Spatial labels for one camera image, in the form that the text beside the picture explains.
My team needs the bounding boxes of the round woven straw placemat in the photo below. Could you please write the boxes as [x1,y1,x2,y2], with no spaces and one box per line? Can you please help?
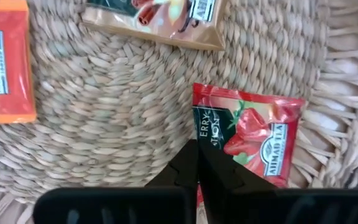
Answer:
[0,0,358,224]

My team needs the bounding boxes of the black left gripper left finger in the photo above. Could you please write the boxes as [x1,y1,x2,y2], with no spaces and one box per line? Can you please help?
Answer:
[32,139,200,224]

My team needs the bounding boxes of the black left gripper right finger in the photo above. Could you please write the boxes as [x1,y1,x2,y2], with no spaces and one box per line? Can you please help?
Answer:
[198,139,358,224]

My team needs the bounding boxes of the beige cinnamon tea packet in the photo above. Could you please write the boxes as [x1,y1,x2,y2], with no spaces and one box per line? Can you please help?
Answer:
[81,0,228,51]

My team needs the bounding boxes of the orange Ahmad tea packet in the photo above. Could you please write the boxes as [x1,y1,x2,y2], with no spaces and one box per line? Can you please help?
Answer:
[0,0,37,124]

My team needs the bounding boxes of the red strawberry tea packet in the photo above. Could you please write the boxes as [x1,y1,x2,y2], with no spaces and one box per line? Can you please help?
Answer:
[192,82,306,215]

